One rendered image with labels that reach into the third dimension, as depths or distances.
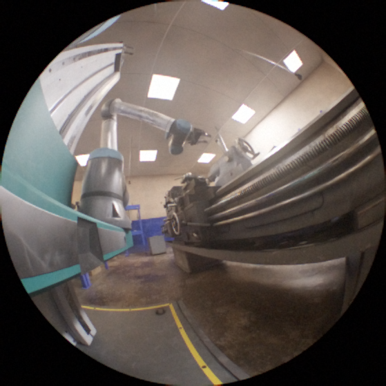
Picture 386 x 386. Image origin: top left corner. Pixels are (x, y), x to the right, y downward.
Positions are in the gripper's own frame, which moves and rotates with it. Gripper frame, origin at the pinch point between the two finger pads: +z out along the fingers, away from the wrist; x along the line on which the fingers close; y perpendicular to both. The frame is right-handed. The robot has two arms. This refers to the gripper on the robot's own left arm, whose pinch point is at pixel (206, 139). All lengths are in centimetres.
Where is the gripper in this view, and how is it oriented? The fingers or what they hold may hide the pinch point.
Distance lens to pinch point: 98.5
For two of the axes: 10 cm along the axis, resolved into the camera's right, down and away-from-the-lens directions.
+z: 8.9, -0.8, 4.4
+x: -3.7, 4.5, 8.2
